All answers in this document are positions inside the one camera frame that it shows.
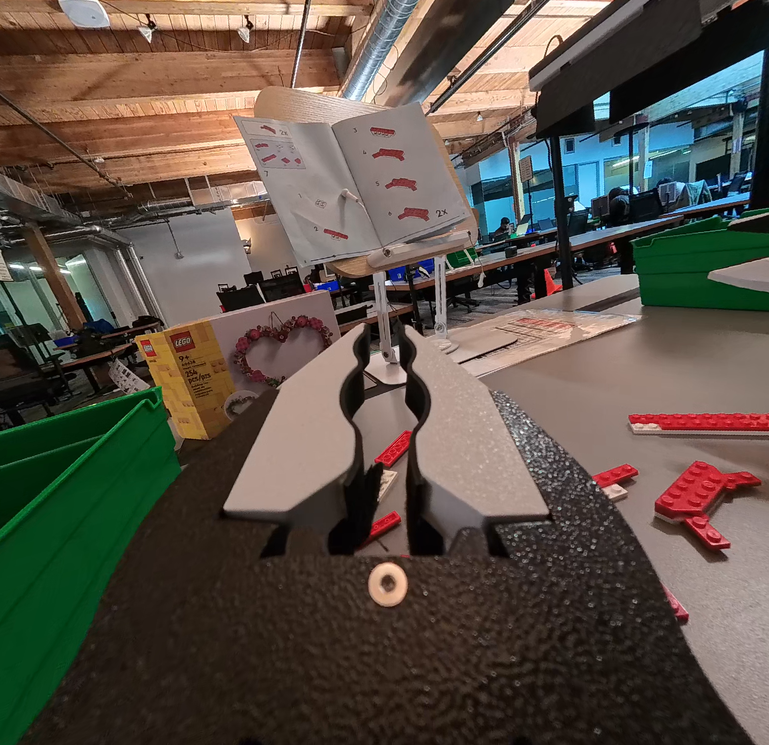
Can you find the red lego wedge assembly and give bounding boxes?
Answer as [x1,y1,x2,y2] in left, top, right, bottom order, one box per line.
[654,460,763,552]

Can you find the black overhead frame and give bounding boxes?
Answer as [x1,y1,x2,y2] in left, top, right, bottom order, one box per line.
[527,0,769,295]

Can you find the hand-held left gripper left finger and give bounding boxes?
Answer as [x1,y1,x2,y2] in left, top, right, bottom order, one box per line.
[222,322,371,528]

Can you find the long wooden desk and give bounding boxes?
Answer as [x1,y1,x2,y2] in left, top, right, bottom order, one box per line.
[384,215,686,313]

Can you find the white ceiling access point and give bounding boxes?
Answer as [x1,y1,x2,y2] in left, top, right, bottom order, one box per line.
[58,0,111,30]

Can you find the row of black office chairs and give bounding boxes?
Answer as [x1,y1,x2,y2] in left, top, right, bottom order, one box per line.
[216,268,307,313]

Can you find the green storage bin stack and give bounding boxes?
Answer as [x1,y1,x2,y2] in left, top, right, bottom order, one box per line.
[0,386,183,745]
[632,215,769,311]

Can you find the silver air duct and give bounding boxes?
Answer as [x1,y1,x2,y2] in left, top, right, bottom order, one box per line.
[341,0,435,103]

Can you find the long red lego frame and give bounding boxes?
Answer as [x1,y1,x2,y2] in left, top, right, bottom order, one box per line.
[628,413,769,438]

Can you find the white plastic basket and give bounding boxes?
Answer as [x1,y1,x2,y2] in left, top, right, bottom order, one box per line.
[108,359,151,395]

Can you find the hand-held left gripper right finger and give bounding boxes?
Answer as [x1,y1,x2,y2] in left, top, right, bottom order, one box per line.
[398,324,552,542]

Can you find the clear bag with papers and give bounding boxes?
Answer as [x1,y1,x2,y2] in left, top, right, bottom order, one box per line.
[463,308,642,378]

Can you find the small red lego plate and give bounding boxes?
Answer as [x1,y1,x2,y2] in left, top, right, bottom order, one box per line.
[365,511,402,543]

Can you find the black ceiling rod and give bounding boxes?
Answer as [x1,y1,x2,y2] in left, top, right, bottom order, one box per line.
[290,0,317,89]

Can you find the yellow and white lego box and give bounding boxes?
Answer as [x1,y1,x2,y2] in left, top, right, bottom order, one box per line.
[135,290,342,441]

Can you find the lego instruction booklet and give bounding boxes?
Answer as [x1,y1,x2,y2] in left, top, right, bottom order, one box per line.
[233,102,473,269]

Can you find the wide red lego plate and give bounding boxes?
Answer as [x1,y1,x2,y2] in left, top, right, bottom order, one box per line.
[375,430,414,468]

